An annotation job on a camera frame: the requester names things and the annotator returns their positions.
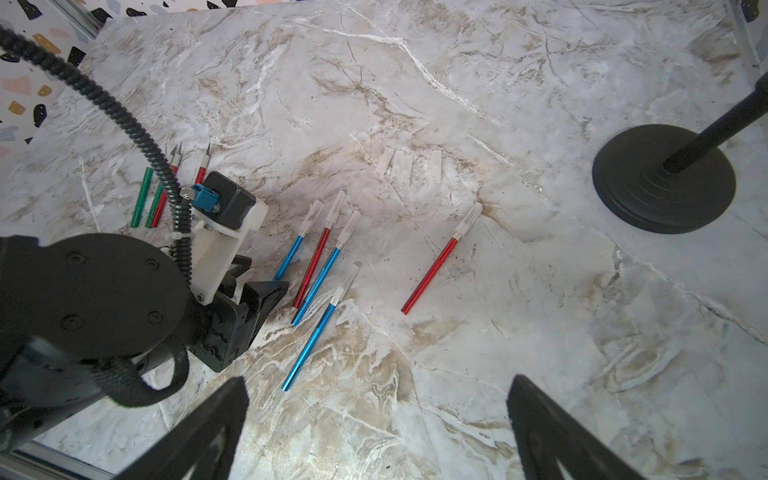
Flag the green carving knife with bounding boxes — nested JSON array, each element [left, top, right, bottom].
[[145, 145, 178, 228], [130, 167, 153, 228]]

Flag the clear cap of red knife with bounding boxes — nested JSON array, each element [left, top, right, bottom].
[[399, 154, 413, 188]]

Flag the clear plastic knife cap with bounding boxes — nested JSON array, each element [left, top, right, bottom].
[[374, 147, 394, 178]]

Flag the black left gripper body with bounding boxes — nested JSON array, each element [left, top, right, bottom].
[[189, 255, 289, 372]]

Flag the black microphone stand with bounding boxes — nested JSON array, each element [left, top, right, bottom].
[[592, 76, 767, 234]]

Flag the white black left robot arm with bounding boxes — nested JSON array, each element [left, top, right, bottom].
[[1, 234, 288, 451]]

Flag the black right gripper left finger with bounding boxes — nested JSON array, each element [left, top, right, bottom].
[[116, 376, 249, 479]]

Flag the aluminium corner post left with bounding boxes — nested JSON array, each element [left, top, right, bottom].
[[49, 0, 103, 40]]

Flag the red carving knife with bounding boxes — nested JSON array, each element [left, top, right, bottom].
[[401, 202, 483, 315], [293, 190, 346, 308], [194, 143, 211, 184], [152, 143, 182, 228]]

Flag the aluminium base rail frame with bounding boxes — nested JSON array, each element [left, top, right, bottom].
[[1, 442, 114, 480]]

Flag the blue carving knife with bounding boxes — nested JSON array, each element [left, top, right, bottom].
[[281, 261, 362, 392], [273, 200, 324, 281], [292, 210, 362, 326]]

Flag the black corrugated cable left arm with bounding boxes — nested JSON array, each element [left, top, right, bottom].
[[0, 25, 193, 283]]

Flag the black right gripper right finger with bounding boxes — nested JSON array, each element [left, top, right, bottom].
[[507, 375, 642, 480]]

